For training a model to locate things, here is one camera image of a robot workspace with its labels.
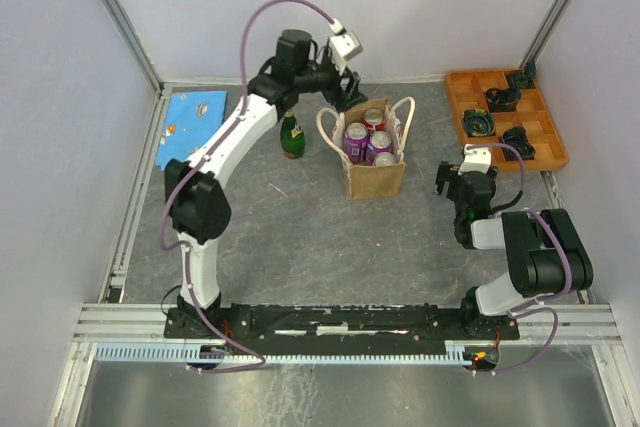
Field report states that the rolled blue yellow sock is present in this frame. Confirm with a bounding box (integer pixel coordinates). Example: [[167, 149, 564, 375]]
[[462, 109, 496, 138]]

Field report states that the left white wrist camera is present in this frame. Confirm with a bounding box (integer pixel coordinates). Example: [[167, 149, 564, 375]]
[[328, 18, 363, 73]]

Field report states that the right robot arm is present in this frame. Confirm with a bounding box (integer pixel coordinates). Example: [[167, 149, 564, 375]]
[[435, 161, 594, 338]]

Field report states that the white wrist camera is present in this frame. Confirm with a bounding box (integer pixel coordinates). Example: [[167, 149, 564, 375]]
[[328, 18, 363, 73], [458, 144, 492, 175]]

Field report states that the purple cable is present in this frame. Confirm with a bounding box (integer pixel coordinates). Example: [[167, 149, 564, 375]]
[[479, 142, 575, 377], [158, 0, 344, 375]]

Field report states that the red soda can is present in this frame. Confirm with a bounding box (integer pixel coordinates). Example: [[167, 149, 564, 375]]
[[362, 109, 386, 131]]

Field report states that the orange wooden divider tray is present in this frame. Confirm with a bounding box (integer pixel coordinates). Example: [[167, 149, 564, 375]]
[[444, 69, 569, 172]]

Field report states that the rolled dark sock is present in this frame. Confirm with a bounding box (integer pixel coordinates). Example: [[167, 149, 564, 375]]
[[484, 87, 521, 113], [505, 60, 536, 90]]

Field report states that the green glass bottle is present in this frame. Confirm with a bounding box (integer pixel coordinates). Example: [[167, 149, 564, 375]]
[[280, 110, 306, 159]]

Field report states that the blue patterned cloth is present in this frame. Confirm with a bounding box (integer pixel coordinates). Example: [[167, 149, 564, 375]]
[[155, 90, 227, 171]]

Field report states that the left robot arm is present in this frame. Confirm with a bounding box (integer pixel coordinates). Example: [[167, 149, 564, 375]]
[[164, 29, 365, 337]]

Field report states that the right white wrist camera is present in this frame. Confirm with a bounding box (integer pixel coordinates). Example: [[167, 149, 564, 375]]
[[458, 144, 492, 175]]

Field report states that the silver top soda can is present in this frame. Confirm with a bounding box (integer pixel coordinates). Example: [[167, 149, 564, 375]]
[[372, 152, 397, 167]]

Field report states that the rolled black sock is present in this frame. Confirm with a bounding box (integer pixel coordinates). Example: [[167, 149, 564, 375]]
[[500, 126, 536, 160]]

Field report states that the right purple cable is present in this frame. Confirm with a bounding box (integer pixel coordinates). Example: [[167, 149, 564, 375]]
[[479, 142, 575, 377]]

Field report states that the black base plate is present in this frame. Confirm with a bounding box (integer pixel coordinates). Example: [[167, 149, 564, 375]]
[[164, 300, 520, 357]]

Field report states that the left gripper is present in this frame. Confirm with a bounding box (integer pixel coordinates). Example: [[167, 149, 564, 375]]
[[296, 50, 369, 114]]

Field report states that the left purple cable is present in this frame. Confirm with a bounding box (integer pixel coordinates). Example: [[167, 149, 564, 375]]
[[158, 0, 344, 375]]

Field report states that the purple soda can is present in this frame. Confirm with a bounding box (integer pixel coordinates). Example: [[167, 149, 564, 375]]
[[343, 122, 369, 164], [365, 131, 393, 165]]

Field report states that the aluminium frame rail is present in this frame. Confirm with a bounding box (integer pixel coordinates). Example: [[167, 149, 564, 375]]
[[73, 304, 621, 345]]

